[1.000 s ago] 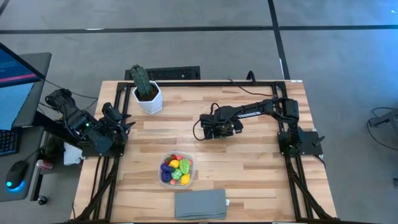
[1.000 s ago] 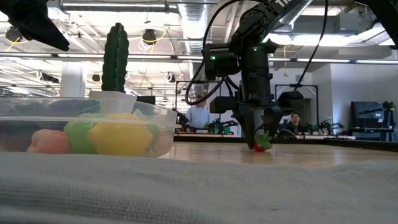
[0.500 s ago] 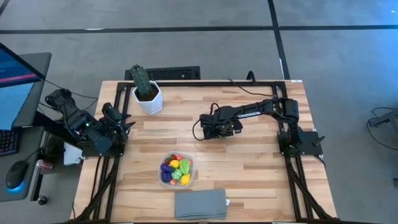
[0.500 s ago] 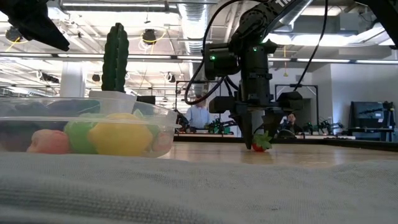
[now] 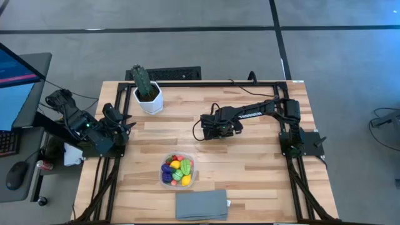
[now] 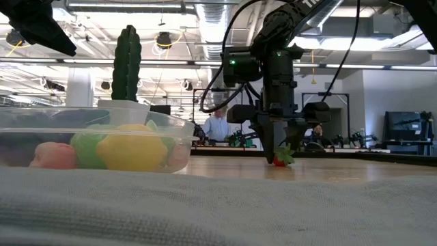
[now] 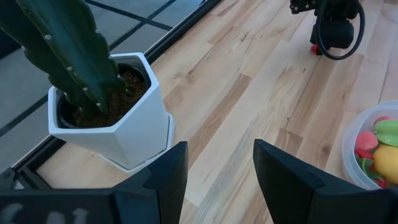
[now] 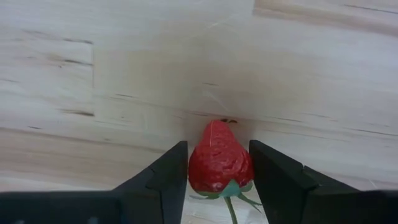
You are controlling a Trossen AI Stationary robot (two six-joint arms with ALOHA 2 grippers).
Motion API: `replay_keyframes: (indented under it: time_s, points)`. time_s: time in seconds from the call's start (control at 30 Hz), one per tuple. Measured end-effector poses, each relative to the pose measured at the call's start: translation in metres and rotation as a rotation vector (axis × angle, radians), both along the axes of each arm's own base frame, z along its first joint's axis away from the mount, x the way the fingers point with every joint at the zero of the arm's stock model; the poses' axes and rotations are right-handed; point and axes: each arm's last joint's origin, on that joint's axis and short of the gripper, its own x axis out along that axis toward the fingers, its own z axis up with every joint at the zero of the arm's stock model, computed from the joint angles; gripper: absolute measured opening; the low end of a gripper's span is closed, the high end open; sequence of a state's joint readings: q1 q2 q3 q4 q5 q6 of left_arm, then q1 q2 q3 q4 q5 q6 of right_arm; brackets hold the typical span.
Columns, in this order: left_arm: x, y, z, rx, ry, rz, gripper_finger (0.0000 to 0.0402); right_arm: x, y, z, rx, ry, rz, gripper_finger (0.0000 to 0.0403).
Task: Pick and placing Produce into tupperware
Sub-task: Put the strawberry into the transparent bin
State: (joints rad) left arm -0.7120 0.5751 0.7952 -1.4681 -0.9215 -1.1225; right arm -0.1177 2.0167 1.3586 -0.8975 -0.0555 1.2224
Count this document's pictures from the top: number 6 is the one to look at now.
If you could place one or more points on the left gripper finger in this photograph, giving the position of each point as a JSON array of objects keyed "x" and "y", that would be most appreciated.
[{"x": 37, "y": 24}]

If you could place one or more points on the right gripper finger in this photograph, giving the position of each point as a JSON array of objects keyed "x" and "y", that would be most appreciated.
[
  {"x": 295, "y": 133},
  {"x": 268, "y": 140}
]

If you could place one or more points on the red toy strawberry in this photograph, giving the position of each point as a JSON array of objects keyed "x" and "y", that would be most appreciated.
[{"x": 283, "y": 157}]

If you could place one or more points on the purple toy grape bunch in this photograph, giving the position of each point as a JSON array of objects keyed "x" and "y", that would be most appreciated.
[{"x": 20, "y": 147}]

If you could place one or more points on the clear plastic tupperware container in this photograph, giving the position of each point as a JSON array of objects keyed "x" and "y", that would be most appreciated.
[{"x": 102, "y": 135}]

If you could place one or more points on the round light green toy fruit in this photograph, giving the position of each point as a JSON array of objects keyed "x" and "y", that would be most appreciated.
[{"x": 85, "y": 150}]

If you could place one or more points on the yellow toy lemon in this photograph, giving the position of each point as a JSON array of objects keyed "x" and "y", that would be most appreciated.
[{"x": 133, "y": 150}]

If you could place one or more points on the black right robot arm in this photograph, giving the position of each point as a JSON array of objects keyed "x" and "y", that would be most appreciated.
[{"x": 280, "y": 78}]

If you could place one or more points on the person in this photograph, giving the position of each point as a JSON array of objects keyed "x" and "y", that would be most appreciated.
[
  {"x": 216, "y": 128},
  {"x": 318, "y": 135}
]

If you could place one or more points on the black dome-shaped object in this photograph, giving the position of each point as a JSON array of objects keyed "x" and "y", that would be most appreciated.
[{"x": 314, "y": 147}]

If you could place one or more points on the black ceiling spotlight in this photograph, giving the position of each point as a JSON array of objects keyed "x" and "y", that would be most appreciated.
[
  {"x": 164, "y": 39},
  {"x": 15, "y": 37}
]

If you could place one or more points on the green and black robot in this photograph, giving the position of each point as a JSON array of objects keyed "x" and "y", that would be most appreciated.
[{"x": 239, "y": 138}]

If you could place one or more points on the white column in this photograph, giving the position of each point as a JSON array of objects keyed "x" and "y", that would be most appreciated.
[{"x": 79, "y": 89}]

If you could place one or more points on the long ceiling light bar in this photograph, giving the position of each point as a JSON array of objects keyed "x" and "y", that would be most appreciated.
[{"x": 341, "y": 65}]

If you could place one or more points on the grey woven cloth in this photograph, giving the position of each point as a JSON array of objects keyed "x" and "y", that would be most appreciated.
[{"x": 218, "y": 212}]

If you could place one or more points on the tall green cactus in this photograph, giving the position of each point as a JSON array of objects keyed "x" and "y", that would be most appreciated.
[{"x": 127, "y": 61}]

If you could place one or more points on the black monitor screen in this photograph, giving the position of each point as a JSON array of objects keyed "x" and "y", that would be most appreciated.
[{"x": 406, "y": 125}]

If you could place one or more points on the white square plant pot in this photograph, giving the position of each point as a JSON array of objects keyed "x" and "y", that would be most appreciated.
[{"x": 119, "y": 103}]

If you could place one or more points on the grey wall vent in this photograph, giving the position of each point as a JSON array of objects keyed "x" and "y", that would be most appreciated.
[{"x": 328, "y": 85}]

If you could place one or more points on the black metal rig frame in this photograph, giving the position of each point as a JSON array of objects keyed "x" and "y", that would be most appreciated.
[
  {"x": 341, "y": 93},
  {"x": 205, "y": 89}
]

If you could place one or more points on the black table edge frame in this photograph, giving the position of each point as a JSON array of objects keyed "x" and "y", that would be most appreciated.
[{"x": 392, "y": 158}]

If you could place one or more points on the silver smooth air duct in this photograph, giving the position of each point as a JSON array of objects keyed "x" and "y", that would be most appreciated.
[{"x": 327, "y": 10}]

